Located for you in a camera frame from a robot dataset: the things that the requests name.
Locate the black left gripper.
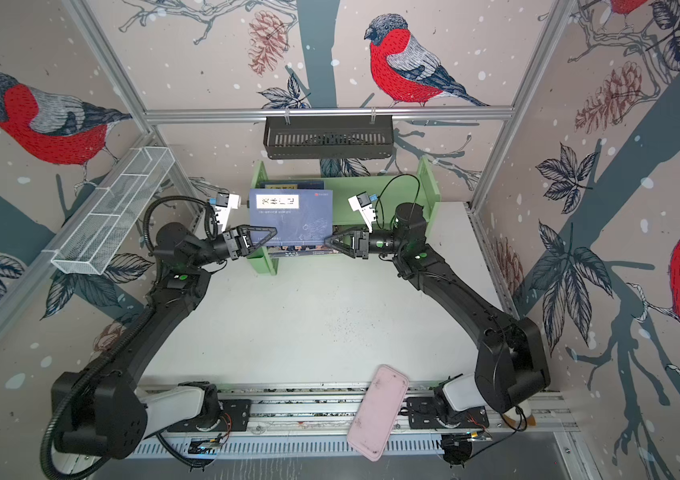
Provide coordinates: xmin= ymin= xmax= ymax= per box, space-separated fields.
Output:
xmin=191 ymin=227 xmax=276 ymax=271

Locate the colourful illustrated thick book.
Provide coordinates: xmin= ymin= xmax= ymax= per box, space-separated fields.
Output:
xmin=266 ymin=245 xmax=338 ymax=258

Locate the blue book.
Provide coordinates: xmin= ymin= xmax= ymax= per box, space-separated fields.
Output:
xmin=249 ymin=189 xmax=333 ymax=247
xmin=261 ymin=179 xmax=325 ymax=190

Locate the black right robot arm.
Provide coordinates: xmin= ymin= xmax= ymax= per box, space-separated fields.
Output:
xmin=324 ymin=202 xmax=551 ymax=429

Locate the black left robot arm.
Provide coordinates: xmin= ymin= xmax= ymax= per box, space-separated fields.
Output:
xmin=39 ymin=199 xmax=278 ymax=479

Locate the black hanging basket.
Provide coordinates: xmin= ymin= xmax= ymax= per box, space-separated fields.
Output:
xmin=263 ymin=115 xmax=395 ymax=160

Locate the pink plastic tray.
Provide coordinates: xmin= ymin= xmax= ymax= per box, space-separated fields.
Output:
xmin=347 ymin=365 xmax=409 ymax=462

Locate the small plush toy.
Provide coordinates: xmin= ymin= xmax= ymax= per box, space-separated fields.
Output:
xmin=502 ymin=400 xmax=537 ymax=431

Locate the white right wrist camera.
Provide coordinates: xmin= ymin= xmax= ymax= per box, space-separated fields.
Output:
xmin=348 ymin=192 xmax=377 ymax=233

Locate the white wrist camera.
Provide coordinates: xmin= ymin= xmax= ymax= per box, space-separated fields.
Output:
xmin=348 ymin=192 xmax=377 ymax=233
xmin=209 ymin=192 xmax=241 ymax=231

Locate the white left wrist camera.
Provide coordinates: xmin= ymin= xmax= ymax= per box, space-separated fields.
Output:
xmin=209 ymin=192 xmax=241 ymax=231

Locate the white wire mesh basket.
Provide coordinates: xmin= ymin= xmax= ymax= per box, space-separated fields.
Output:
xmin=51 ymin=146 xmax=175 ymax=275

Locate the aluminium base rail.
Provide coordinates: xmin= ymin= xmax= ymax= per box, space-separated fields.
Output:
xmin=130 ymin=383 xmax=579 ymax=460

